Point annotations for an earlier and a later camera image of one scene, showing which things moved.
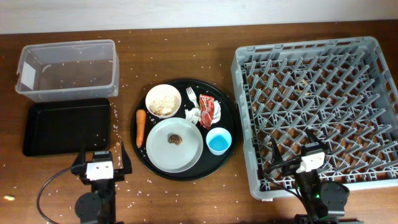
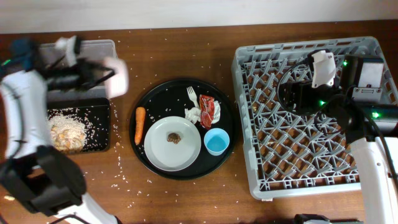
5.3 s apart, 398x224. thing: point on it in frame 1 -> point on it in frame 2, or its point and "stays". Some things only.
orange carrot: x=140 y=116 stays
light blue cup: x=218 y=140 stays
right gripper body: x=290 y=170 -> x=324 y=98
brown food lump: x=176 y=139 stays
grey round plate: x=170 y=157 stays
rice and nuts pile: x=166 y=106 -> x=68 y=133
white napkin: x=193 y=114 stays
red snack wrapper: x=207 y=109 stays
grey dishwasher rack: x=344 y=91 stays
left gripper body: x=119 y=175 -> x=71 y=80
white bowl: x=163 y=101 -> x=118 y=84
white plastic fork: x=192 y=96 stays
